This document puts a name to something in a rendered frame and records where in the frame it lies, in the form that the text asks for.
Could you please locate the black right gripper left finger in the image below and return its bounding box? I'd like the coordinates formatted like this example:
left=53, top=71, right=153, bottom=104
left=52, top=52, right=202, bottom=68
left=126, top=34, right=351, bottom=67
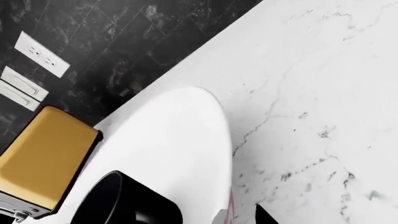
left=212, top=208, right=233, bottom=224

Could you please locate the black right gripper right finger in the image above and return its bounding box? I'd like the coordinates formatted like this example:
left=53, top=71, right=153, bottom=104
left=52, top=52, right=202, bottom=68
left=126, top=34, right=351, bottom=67
left=254, top=203, right=280, bottom=224

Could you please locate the black cup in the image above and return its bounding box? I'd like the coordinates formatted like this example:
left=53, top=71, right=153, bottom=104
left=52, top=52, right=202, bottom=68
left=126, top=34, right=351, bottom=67
left=70, top=170, right=182, bottom=224

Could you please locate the yellow toaster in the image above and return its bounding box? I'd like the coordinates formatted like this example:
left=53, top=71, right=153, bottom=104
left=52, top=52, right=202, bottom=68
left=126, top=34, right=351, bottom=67
left=0, top=105, right=104, bottom=220

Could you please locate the white wall switch plate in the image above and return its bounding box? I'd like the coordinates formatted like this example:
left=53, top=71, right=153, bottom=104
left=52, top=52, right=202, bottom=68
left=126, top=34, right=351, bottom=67
left=0, top=80, right=42, bottom=112
left=0, top=65, right=50, bottom=103

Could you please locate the white double wall outlet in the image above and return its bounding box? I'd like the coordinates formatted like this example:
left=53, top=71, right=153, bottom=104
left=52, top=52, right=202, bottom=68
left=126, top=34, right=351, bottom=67
left=14, top=30, right=71, bottom=78

